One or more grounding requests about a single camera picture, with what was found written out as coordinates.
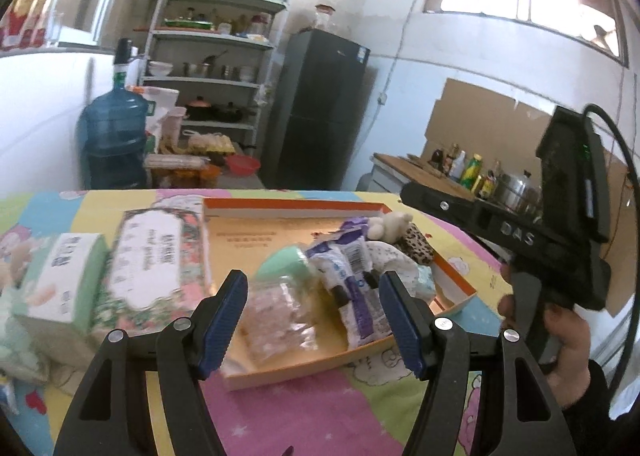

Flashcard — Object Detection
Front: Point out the clear plastic bag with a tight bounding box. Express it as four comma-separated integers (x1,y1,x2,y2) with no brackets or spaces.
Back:
241,276,318,364

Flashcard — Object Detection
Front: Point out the leopard print soft item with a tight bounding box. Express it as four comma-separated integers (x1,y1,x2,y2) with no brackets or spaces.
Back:
395,223,435,266

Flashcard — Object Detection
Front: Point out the mint green soft object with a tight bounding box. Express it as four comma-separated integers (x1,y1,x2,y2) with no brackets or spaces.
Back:
254,246,316,283

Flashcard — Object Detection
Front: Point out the person's right hand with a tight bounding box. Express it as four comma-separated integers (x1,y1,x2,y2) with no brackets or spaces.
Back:
497,262,594,411

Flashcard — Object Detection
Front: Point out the steel cooking pot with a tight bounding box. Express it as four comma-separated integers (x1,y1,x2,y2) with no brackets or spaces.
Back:
491,171,541,217

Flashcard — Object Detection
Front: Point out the white patterned cloth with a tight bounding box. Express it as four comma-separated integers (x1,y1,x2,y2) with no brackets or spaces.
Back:
366,241,436,304

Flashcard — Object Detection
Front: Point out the floral tissue pack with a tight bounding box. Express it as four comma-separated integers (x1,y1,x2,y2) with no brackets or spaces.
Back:
91,207,209,341

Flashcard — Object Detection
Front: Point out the green yellow bottle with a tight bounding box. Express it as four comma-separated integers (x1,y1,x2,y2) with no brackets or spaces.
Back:
460,153,483,190

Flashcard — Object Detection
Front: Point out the white purple tissue pack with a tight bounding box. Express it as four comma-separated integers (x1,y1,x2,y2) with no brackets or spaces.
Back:
306,227,390,349

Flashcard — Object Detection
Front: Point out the green white tissue box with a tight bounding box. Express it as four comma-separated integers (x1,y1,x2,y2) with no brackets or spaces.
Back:
12,233,108,369

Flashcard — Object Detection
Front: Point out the cream plush toy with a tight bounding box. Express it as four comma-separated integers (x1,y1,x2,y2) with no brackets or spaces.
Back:
367,211,413,245

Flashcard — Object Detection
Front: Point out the brown cardboard sheet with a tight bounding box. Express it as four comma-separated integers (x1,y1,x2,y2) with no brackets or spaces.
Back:
421,78,637,316

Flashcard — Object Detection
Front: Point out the wooden counter top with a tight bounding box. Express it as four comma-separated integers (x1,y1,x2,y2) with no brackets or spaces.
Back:
368,153,475,201

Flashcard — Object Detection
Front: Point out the red plastic basin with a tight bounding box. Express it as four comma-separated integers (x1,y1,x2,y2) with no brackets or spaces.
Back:
226,153,262,176

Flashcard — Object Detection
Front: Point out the blue water jug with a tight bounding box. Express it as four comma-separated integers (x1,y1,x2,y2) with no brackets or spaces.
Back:
77,64,149,190

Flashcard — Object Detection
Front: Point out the dark grey refrigerator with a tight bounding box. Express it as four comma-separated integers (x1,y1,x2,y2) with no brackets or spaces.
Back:
260,29,370,190

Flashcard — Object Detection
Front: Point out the white metal shelf rack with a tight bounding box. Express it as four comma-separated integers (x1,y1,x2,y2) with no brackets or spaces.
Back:
138,0,290,153

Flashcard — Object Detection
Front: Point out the black cable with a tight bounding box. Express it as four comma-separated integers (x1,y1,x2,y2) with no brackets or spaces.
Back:
581,103,640,406

